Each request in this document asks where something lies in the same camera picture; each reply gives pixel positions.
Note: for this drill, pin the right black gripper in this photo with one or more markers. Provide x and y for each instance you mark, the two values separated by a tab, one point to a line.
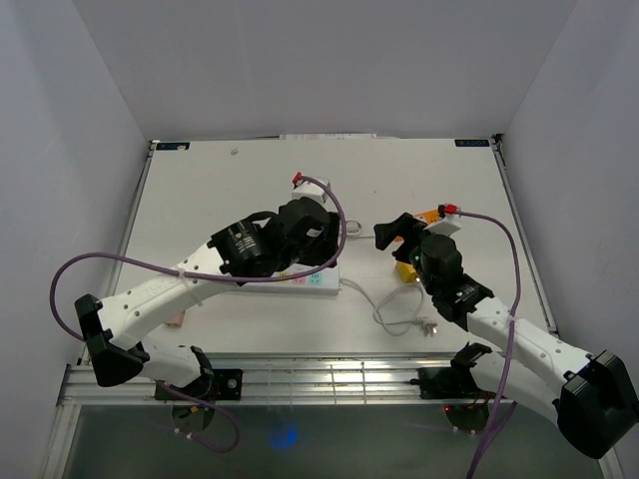
386	233

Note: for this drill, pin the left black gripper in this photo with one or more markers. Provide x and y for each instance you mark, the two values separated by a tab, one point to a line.
324	249

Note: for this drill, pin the yellow cube socket adapter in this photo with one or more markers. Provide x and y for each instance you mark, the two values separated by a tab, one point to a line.
406	272

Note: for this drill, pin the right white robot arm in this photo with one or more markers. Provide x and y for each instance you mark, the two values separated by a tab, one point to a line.
590	397

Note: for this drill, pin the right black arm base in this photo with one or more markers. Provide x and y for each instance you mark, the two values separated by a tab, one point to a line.
448	383

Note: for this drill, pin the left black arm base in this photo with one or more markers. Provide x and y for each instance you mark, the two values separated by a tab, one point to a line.
218	384

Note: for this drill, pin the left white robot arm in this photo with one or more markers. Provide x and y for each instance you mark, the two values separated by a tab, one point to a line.
116	329

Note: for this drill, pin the pink plug adapter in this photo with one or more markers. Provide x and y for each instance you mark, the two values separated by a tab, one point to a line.
177	320

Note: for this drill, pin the orange power strip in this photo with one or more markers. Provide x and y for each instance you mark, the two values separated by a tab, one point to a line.
429	217

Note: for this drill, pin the white multicolour power strip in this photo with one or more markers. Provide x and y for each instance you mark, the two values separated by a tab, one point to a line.
325	282

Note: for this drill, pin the right blue corner label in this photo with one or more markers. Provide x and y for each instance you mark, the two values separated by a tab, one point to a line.
472	143

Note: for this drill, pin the blue corner label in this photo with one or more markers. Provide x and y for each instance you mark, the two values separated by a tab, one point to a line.
472	143
172	146

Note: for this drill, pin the left blue corner label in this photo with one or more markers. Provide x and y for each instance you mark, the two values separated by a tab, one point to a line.
172	146

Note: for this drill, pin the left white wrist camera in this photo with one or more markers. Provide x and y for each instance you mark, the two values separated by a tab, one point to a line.
305	189

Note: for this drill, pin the aluminium rail frame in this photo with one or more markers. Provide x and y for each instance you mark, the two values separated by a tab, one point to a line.
288	380

